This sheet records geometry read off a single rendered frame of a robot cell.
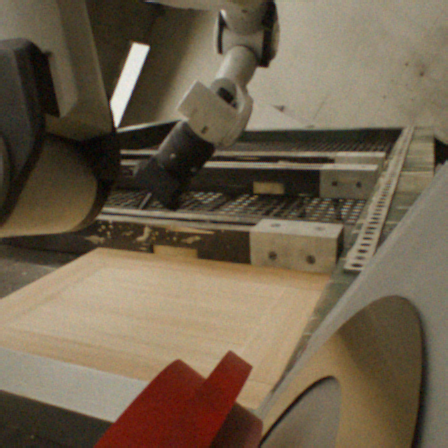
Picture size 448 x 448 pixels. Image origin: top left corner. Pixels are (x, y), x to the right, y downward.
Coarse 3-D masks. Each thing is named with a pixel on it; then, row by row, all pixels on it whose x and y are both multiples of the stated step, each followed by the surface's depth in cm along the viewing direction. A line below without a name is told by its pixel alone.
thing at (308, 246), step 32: (96, 224) 76; (128, 224) 74; (160, 224) 71; (192, 224) 70; (224, 224) 69; (256, 224) 68; (288, 224) 67; (320, 224) 66; (224, 256) 68; (256, 256) 66; (288, 256) 64; (320, 256) 62
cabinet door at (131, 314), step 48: (48, 288) 63; (96, 288) 62; (144, 288) 62; (192, 288) 61; (240, 288) 60; (288, 288) 59; (0, 336) 51; (48, 336) 50; (96, 336) 50; (144, 336) 50; (192, 336) 49; (240, 336) 49; (288, 336) 48
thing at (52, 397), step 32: (0, 352) 44; (0, 384) 39; (32, 384) 39; (64, 384) 39; (96, 384) 38; (128, 384) 38; (0, 416) 40; (32, 416) 38; (64, 416) 36; (96, 416) 35
